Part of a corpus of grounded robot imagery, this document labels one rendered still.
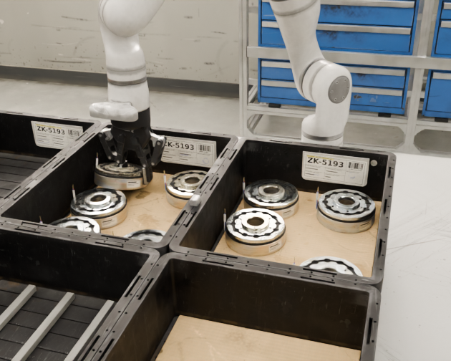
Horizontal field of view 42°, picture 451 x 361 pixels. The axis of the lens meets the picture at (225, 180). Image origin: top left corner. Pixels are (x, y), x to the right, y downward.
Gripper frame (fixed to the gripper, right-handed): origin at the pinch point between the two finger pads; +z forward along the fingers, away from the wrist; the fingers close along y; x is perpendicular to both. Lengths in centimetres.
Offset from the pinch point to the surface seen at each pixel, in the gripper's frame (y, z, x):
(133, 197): -0.3, 4.2, 2.1
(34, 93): 200, 85, -235
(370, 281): -48, -6, 28
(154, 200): -4.9, 4.2, 2.2
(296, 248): -34.7, 4.0, 10.0
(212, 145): -13.2, -4.2, -8.8
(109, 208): -0.2, 1.5, 11.2
